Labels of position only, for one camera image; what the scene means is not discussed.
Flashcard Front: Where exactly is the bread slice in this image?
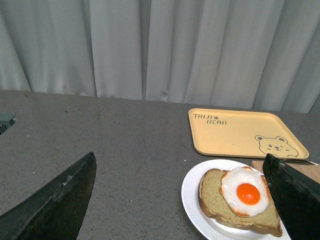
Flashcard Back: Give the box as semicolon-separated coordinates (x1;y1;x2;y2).
198;168;283;237

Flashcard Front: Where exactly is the grey-green device at edge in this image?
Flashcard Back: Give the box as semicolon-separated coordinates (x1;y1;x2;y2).
0;112;16;135

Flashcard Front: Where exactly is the fried egg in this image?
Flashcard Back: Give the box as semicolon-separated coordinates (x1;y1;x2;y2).
219;167;270;217

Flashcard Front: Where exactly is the bamboo cutting board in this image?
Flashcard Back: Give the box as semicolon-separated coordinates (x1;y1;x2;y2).
250;160;320;183

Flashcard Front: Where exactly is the grey curtain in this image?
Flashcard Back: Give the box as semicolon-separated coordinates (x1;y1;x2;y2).
0;0;320;114

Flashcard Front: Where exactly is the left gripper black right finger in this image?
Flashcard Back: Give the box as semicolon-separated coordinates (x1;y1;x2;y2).
262;153;320;240

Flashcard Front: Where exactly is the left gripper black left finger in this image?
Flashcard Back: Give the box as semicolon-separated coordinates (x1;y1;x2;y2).
0;152;97;240

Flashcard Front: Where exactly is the yellow bear tray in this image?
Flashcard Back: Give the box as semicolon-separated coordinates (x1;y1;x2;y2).
188;108;309;160

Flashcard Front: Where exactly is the white round plate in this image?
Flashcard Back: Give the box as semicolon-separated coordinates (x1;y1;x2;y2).
181;159;290;240

